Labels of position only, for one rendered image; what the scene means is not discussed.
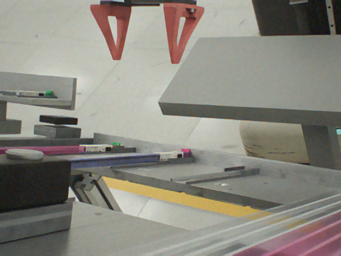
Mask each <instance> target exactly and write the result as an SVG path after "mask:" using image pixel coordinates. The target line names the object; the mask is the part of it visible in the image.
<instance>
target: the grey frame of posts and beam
mask: <svg viewBox="0 0 341 256"><path fill-rule="evenodd" d="M81 178H82V180H83V181H82V182H80V181H79V180H78V181H77V183H76V184H75V185H74V188H75V189H76V191H77V192H78V193H79V195H80V197H81V198H82V200H83V201H84V203H86V204H91V205H95V206H98V207H102V208H106V209H109V210H114V211H117V212H121V213H123V212H122V210H121V208H120V206H119V205H118V203H117V202H116V199H115V198H114V196H113V195H112V193H111V191H110V189H109V188H108V187H107V184H106V183H105V181H104V180H103V178H102V176H98V175H93V174H82V176H81Z"/></svg>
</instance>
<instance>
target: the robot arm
mask: <svg viewBox="0 0 341 256"><path fill-rule="evenodd" d="M160 4H163V11H164V20H165V25H166V33H167V42H168V47H169V54H170V60H171V64H179V63H180V60H181V58H182V55H183V53H184V51H185V48H186V45H187V43H188V41H189V39H190V37H191V35H192V34H193V32H194V30H195V28H196V27H197V25H198V22H199V21H200V19H201V17H202V15H203V13H204V7H200V6H197V1H195V0H124V2H120V1H100V4H91V5H90V10H91V12H92V14H93V16H94V18H95V20H96V23H97V25H98V26H99V29H100V31H101V32H102V35H103V36H104V39H105V41H106V43H107V46H108V49H109V52H110V54H111V57H112V59H113V60H120V59H121V57H122V52H123V50H124V45H125V40H126V36H127V31H128V25H129V22H130V17H131V14H132V7H157V6H160ZM108 16H115V18H116V27H117V40H116V45H115V43H114V39H113V35H112V33H111V28H110V24H109V22H108ZM181 17H185V18H186V20H185V24H184V26H183V30H182V33H181V37H180V41H179V42H178V46H177V38H178V29H179V24H180V18H181Z"/></svg>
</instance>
